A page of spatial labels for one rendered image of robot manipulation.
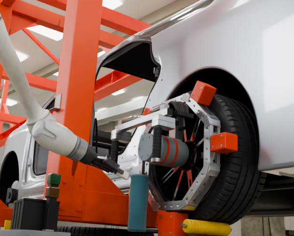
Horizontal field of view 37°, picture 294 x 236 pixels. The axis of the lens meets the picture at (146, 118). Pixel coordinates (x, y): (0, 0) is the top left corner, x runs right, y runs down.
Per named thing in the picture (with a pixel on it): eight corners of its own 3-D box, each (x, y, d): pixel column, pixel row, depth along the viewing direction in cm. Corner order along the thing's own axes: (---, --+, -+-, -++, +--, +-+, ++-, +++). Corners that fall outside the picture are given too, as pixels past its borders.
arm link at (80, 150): (68, 136, 171) (80, 143, 174) (60, 158, 167) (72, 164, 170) (80, 133, 164) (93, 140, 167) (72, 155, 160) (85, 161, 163)
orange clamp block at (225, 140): (222, 154, 187) (238, 151, 180) (209, 151, 182) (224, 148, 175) (222, 138, 189) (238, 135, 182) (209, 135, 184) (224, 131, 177)
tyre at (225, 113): (275, 91, 202) (184, 107, 255) (239, 78, 189) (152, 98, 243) (265, 237, 189) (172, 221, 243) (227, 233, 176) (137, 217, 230)
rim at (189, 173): (260, 109, 206) (191, 119, 248) (225, 98, 194) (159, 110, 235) (252, 217, 197) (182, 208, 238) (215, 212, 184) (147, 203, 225)
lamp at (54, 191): (58, 198, 161) (60, 187, 162) (49, 197, 159) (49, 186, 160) (54, 198, 164) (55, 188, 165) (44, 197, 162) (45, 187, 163)
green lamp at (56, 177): (60, 184, 162) (61, 174, 163) (50, 183, 160) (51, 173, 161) (56, 185, 165) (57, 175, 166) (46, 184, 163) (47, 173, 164)
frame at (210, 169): (220, 210, 179) (221, 86, 195) (208, 208, 176) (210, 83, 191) (145, 213, 222) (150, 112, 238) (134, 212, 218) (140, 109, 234)
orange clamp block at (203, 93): (209, 106, 200) (217, 89, 198) (196, 102, 196) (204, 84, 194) (201, 101, 206) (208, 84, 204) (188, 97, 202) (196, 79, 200)
